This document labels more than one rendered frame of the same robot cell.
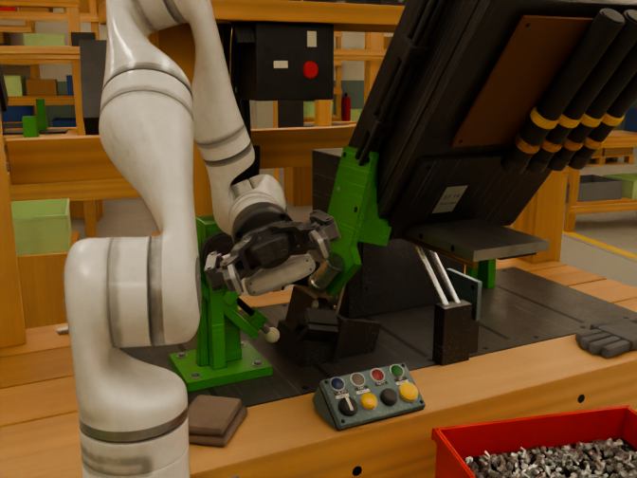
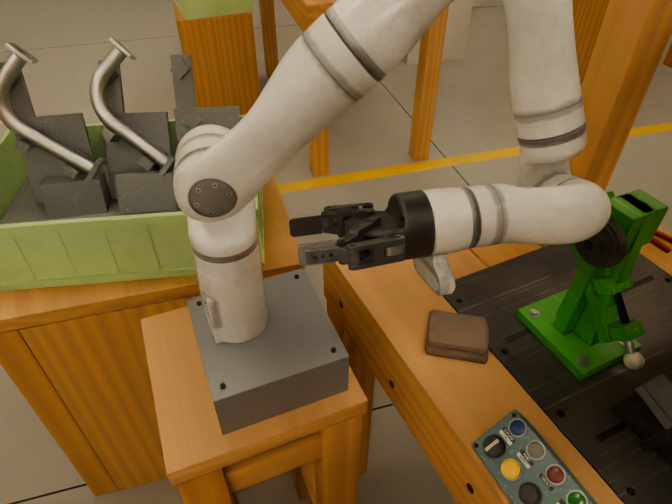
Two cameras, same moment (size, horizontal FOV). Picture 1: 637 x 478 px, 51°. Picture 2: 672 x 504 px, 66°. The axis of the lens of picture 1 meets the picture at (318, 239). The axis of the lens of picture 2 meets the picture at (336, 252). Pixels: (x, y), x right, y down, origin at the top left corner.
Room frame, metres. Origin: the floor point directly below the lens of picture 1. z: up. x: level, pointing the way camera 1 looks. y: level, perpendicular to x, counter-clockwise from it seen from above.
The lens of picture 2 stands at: (0.68, -0.38, 1.58)
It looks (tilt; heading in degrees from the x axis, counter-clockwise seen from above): 41 degrees down; 90
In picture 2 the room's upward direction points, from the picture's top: straight up
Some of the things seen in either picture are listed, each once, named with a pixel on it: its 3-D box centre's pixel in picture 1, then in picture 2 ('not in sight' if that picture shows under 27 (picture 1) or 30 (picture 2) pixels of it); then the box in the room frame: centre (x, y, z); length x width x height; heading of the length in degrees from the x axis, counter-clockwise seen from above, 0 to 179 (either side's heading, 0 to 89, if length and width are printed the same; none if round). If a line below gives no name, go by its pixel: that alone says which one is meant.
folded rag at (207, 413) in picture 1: (211, 418); (457, 335); (0.89, 0.16, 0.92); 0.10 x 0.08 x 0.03; 167
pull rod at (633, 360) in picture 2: (264, 328); (630, 347); (1.13, 0.10, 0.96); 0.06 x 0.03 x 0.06; 116
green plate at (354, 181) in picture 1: (362, 204); not in sight; (1.21, -0.08, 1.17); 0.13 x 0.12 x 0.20; 116
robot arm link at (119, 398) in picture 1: (128, 337); (217, 196); (0.53, 0.16, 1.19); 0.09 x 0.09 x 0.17; 10
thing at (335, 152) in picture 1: (388, 226); not in sight; (1.47, -0.16, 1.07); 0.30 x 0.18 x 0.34; 116
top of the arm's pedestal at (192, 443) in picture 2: not in sight; (247, 363); (0.53, 0.16, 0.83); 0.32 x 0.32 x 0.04; 22
